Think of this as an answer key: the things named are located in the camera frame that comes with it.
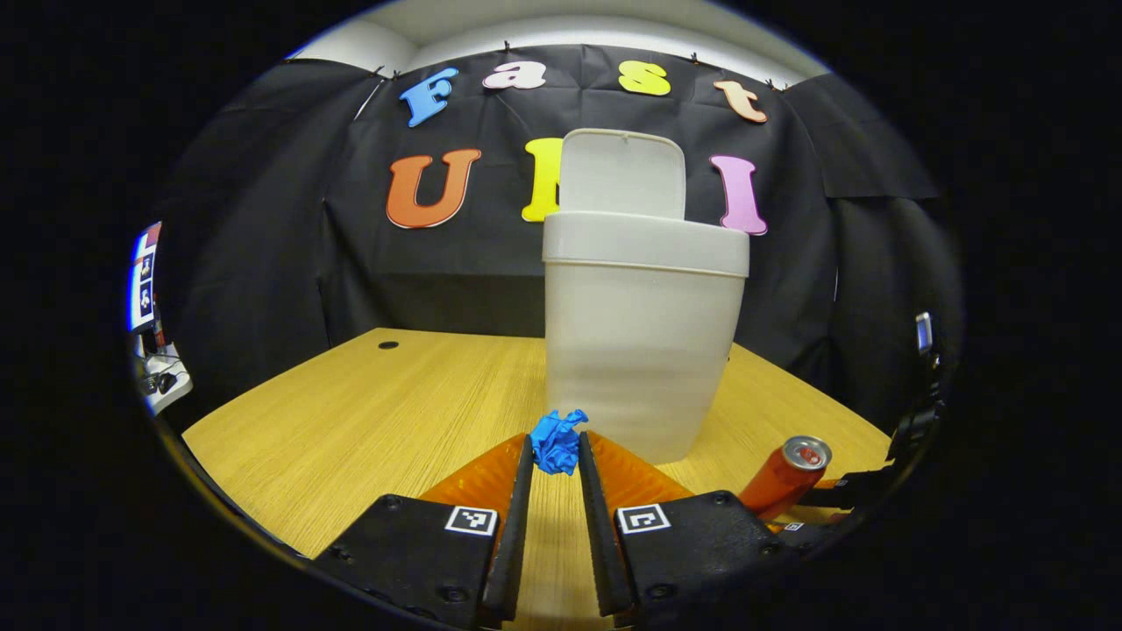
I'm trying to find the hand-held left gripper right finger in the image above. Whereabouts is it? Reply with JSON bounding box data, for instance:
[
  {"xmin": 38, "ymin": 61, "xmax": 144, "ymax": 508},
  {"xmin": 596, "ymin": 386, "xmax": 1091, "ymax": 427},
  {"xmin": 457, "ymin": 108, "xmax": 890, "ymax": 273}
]
[{"xmin": 577, "ymin": 431, "xmax": 794, "ymax": 628}]

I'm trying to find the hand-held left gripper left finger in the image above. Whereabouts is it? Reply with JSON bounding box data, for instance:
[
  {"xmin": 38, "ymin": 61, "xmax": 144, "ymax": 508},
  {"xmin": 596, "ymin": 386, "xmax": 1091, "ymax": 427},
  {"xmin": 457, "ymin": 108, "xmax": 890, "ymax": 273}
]
[{"xmin": 314, "ymin": 434, "xmax": 536, "ymax": 630}]

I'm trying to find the red pop can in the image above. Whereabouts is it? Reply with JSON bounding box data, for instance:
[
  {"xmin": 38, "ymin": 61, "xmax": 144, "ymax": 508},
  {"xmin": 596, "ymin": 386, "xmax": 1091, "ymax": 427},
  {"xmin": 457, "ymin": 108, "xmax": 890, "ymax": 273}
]
[{"xmin": 738, "ymin": 436, "xmax": 833, "ymax": 520}]

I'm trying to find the blue paper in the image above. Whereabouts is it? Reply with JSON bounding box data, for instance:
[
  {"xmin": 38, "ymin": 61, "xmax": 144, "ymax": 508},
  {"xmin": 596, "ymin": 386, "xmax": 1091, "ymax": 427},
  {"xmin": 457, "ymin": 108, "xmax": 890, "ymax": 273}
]
[{"xmin": 529, "ymin": 408, "xmax": 590, "ymax": 476}]

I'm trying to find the white desktop garbage bin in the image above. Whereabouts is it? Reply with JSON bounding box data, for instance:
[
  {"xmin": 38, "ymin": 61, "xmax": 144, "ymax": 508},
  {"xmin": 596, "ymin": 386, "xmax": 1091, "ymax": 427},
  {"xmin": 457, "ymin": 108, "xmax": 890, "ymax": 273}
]
[{"xmin": 542, "ymin": 128, "xmax": 751, "ymax": 465}]

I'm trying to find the wooden desktop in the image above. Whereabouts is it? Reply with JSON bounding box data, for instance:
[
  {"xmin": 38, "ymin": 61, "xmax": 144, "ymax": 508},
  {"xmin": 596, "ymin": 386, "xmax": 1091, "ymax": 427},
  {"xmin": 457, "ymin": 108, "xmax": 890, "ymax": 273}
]
[{"xmin": 180, "ymin": 328, "xmax": 895, "ymax": 631}]

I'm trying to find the black backdrop cloth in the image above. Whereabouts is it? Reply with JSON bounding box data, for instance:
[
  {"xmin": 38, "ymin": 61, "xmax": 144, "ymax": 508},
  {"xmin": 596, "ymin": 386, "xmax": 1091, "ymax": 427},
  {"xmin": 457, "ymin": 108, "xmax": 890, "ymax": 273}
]
[{"xmin": 145, "ymin": 44, "xmax": 965, "ymax": 430}]

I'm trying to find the white side table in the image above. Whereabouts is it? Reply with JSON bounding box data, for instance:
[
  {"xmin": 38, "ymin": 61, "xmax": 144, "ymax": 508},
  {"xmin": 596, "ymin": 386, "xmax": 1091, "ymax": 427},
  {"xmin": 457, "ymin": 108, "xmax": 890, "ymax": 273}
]
[{"xmin": 136, "ymin": 344, "xmax": 194, "ymax": 416}]

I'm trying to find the computer monitor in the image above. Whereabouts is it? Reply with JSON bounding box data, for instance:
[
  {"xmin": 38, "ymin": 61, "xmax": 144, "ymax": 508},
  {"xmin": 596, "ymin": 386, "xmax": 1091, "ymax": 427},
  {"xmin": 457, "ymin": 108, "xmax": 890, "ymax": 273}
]
[{"xmin": 130, "ymin": 222, "xmax": 164, "ymax": 332}]

